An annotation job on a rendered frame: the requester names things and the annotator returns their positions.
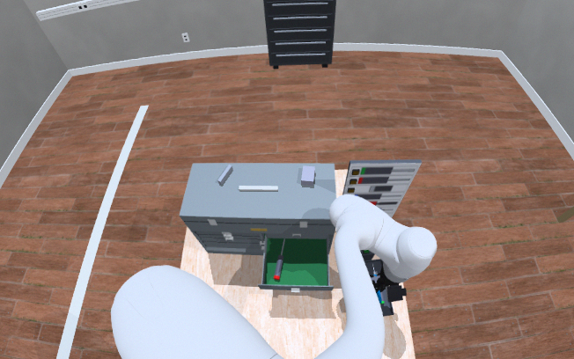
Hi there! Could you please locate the hex screwdriver with red band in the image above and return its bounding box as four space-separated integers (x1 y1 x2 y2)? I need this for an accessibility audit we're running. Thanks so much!
274 239 285 280

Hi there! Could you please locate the grey tool chest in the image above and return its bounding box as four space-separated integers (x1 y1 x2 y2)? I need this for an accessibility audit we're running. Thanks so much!
180 163 336 293

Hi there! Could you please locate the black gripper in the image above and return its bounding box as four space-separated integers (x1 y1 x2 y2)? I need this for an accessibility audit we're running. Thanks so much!
370 267 399 293

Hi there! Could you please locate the grey rectangular bar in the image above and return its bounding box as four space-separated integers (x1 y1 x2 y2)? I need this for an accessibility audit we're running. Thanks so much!
218 165 232 185

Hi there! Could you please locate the pale blue block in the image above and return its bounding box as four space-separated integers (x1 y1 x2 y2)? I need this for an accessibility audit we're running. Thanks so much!
301 165 315 186

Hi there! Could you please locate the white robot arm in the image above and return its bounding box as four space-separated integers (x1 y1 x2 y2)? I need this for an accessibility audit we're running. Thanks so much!
111 194 437 359

